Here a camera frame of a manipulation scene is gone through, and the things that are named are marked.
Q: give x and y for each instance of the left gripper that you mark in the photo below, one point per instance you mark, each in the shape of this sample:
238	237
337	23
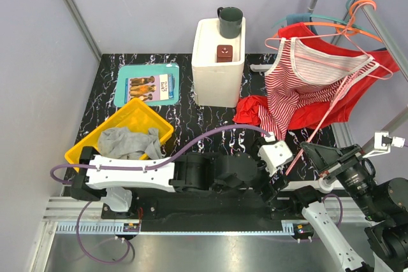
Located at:
268	190

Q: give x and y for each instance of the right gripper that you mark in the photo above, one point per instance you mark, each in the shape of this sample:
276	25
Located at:
322	156

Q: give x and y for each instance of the pink wire hanger front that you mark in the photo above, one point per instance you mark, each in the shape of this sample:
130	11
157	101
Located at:
346	84

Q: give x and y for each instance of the pink wire hanger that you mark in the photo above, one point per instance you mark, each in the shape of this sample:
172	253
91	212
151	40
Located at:
346	84
321	68

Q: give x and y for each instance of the red white striped tank top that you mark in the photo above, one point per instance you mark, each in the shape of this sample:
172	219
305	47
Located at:
286	93

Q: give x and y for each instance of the grey tank top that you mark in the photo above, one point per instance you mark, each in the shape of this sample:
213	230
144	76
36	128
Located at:
121	143

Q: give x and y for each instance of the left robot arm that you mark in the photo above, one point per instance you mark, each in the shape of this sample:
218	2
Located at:
115	181

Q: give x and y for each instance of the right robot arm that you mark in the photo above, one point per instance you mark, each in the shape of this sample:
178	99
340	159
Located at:
383	204

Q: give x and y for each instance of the orange plastic hanger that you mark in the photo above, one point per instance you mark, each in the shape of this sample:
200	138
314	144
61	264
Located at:
349	29

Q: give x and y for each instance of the teal plastic hanger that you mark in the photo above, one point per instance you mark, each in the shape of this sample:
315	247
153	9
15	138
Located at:
323	17

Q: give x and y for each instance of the metal clothes rack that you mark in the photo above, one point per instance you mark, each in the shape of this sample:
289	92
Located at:
384	106

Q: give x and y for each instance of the white rack foot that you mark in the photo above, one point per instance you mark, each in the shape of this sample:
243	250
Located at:
319	185

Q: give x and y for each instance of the crumpled red cloth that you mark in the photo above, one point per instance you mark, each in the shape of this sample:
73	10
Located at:
247	110

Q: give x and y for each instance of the white foam box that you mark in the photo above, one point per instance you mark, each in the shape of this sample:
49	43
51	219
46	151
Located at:
216	83

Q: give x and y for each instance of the brown square box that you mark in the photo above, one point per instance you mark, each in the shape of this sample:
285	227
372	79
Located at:
224	53

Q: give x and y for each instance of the dog picture book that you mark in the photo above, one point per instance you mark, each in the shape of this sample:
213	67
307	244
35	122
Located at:
151	88

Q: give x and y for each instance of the yellow plastic basket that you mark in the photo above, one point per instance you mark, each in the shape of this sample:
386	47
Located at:
135	115

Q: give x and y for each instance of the dark green mug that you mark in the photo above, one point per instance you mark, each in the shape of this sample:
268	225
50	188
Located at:
230	22

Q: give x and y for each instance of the teal tray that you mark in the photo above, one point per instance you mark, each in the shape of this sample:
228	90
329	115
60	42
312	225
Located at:
140	70

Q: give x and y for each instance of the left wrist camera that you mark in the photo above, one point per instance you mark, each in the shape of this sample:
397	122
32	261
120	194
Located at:
275	155

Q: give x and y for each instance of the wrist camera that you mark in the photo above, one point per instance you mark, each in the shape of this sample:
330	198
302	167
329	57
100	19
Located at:
275	155
382	144

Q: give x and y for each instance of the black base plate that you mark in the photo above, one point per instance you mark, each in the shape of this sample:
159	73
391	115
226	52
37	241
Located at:
234	211

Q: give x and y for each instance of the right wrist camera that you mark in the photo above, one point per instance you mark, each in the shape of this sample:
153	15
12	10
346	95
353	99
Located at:
382	144

